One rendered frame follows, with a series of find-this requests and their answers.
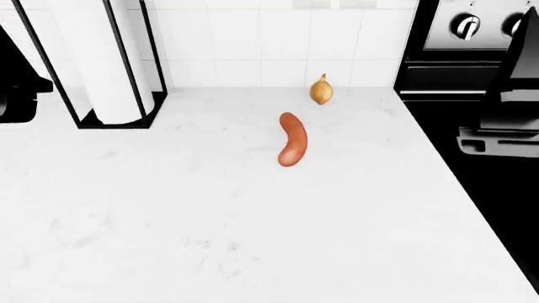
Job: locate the black kitchen stove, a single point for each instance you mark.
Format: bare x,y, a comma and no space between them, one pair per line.
442,75

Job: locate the silver black stove knob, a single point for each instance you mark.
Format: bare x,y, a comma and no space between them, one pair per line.
465,26
511,25

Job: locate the yellow onion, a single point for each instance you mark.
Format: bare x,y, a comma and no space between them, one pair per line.
321,90

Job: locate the reddish brown sausage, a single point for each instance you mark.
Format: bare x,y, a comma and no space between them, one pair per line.
293,139

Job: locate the white paper towel roll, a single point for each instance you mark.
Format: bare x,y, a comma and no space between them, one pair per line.
113,79

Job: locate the black countertop appliance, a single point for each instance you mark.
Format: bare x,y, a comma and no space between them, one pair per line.
17,94

